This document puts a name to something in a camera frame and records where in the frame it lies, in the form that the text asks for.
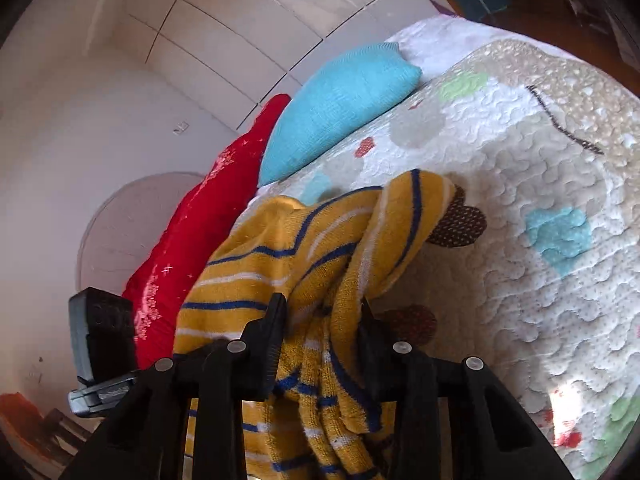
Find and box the blue knitted pillow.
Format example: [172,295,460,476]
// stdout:
[258,42,422,187]

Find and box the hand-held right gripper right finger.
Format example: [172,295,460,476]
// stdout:
[360,297,576,480]

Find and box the white round headboard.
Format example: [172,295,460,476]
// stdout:
[76,172,206,306]

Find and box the white glossy wardrobe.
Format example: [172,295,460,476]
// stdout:
[100,0,451,131]

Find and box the yellow striped sweater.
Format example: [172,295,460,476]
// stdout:
[172,170,458,480]

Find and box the white fluffy blanket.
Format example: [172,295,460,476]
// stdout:
[385,14,566,68]

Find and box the patterned quilted bedspread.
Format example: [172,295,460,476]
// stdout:
[235,37,640,480]

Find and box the dark wooden chair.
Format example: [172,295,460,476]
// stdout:
[37,406,97,457]

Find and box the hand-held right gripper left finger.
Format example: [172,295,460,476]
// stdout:
[60,292,289,480]

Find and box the red printed quilt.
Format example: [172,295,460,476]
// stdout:
[121,94,292,371]

